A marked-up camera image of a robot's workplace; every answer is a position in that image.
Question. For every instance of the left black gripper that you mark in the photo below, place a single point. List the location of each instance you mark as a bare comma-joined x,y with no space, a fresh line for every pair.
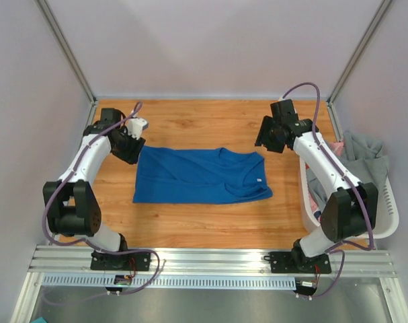
136,147

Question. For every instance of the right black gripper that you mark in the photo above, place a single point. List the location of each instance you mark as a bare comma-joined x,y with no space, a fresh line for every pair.
269,136

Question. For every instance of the blue t-shirt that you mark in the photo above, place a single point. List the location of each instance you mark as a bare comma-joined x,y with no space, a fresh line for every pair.
199,176

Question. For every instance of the grey shirt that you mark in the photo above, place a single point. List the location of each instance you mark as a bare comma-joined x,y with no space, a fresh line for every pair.
363,156

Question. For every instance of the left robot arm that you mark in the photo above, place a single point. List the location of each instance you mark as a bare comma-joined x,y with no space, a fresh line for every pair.
71,208

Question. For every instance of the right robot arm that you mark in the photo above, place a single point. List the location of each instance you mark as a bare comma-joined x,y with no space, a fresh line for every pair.
351,208

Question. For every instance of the white laundry basket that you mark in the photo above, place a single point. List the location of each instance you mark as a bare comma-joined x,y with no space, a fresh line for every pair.
387,218

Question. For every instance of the pink patterned garment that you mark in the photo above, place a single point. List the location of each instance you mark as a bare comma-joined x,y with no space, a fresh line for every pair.
337,147

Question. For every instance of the teal object at bottom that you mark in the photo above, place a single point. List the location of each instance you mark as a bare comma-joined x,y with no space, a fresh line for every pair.
39,320

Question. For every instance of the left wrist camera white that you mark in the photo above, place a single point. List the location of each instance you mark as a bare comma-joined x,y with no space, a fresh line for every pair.
136,126

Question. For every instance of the right aluminium frame post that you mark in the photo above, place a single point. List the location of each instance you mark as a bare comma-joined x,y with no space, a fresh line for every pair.
365,40

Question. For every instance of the aluminium frame post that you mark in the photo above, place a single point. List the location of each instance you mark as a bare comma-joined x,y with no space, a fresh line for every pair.
365,40
59,35

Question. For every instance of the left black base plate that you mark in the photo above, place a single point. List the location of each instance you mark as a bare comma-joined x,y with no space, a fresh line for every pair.
129,262

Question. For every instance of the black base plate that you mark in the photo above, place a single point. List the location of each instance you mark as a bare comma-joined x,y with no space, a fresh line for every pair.
129,262
289,262

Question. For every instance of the left aluminium frame post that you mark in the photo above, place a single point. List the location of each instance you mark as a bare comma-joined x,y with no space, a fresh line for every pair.
59,35

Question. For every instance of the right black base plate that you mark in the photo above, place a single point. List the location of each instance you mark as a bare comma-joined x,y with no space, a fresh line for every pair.
289,262

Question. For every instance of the aluminium front rail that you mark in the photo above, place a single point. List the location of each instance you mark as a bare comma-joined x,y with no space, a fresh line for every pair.
208,262

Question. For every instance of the slotted cable duct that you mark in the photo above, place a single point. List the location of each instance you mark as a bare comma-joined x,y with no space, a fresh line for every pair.
171,281

